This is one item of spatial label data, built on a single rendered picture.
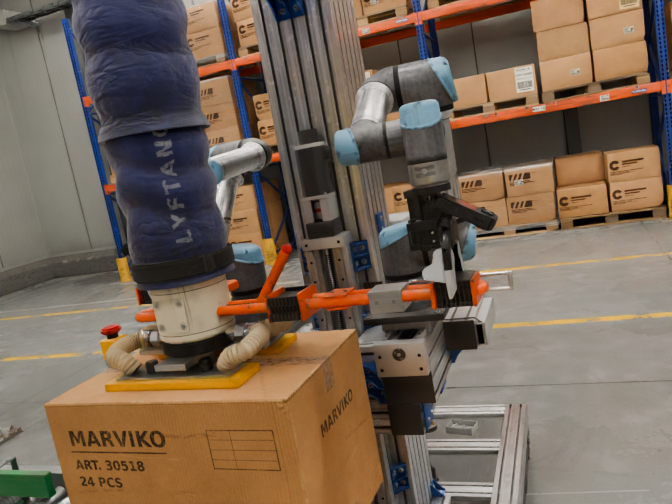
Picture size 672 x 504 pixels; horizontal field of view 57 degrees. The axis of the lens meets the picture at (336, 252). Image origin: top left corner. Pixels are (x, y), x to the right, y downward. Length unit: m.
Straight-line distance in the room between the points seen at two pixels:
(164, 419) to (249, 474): 0.21
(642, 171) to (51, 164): 10.24
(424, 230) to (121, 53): 0.68
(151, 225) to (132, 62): 0.32
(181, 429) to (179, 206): 0.45
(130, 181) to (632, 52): 7.41
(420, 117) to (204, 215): 0.51
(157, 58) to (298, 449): 0.81
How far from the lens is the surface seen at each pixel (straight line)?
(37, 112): 13.29
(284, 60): 1.94
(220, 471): 1.30
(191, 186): 1.31
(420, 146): 1.13
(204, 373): 1.33
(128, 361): 1.45
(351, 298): 1.22
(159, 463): 1.38
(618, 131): 9.57
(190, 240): 1.31
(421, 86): 1.58
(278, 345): 1.42
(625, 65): 8.28
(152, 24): 1.33
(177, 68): 1.34
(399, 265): 1.67
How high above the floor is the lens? 1.50
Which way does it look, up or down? 9 degrees down
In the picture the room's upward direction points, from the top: 10 degrees counter-clockwise
